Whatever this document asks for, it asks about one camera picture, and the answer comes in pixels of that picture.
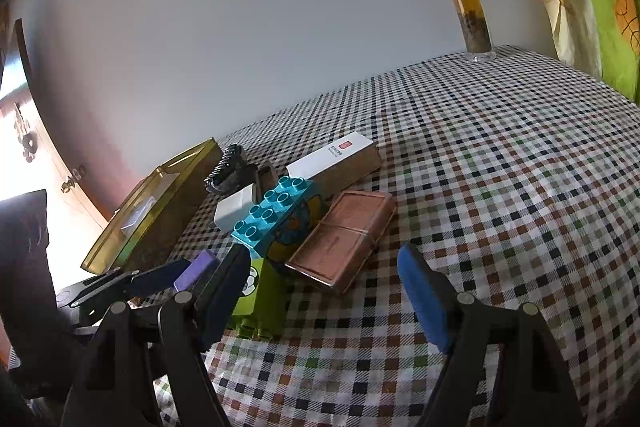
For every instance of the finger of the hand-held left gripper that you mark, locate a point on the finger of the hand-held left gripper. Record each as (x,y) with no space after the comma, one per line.
(155,279)

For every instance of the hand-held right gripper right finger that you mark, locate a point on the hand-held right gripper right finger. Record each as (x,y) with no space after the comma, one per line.
(425,302)

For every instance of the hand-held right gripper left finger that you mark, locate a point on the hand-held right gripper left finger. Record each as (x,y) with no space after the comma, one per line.
(225,289)

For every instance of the purple block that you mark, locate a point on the purple block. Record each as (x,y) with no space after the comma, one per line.
(197,271)

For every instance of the yellow transparent plastic box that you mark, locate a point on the yellow transparent plastic box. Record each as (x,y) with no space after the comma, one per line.
(150,207)

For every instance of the teal building block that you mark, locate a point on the teal building block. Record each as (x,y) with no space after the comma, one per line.
(272,219)

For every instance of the copper pink box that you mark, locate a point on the copper pink box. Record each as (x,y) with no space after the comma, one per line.
(342,239)

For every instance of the green building block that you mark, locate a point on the green building block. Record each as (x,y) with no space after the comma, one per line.
(257,299)

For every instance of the small white box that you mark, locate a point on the small white box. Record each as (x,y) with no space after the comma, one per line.
(234,210)

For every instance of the checked tablecloth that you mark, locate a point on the checked tablecloth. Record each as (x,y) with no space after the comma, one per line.
(500,207)

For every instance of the wooden door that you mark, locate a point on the wooden door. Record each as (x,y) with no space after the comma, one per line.
(45,117)

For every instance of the long white cardboard box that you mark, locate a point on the long white cardboard box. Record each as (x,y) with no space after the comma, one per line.
(332,162)

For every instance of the glass tea bottle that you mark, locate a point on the glass tea bottle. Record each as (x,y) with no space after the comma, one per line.
(466,7)

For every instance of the green yellow printed cloth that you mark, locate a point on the green yellow printed cloth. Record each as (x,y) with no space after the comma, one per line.
(587,7)

